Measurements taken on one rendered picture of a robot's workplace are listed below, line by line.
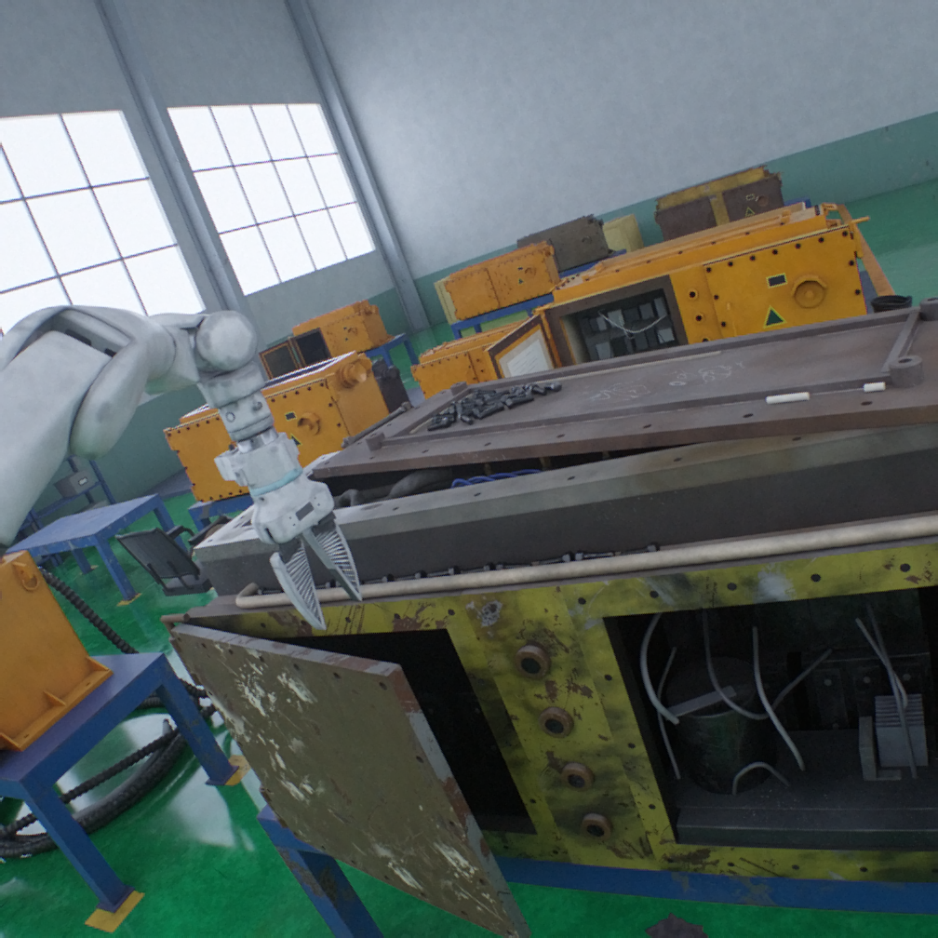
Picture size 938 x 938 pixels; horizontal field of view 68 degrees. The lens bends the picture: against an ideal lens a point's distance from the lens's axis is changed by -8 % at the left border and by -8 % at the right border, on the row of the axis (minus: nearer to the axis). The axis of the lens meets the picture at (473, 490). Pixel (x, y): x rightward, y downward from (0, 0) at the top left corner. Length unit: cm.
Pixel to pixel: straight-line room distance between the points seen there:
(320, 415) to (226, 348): 370
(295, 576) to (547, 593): 34
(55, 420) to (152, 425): 1163
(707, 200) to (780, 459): 854
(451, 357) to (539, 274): 276
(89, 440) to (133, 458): 1127
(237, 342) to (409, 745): 58
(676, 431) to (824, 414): 20
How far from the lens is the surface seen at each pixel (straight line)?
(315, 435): 465
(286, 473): 90
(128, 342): 64
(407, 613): 116
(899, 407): 94
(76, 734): 303
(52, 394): 57
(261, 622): 138
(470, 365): 762
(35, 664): 329
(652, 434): 105
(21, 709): 326
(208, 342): 87
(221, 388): 89
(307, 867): 201
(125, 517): 681
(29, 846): 381
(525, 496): 105
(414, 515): 115
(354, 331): 1156
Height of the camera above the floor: 169
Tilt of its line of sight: 18 degrees down
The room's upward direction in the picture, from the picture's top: 21 degrees counter-clockwise
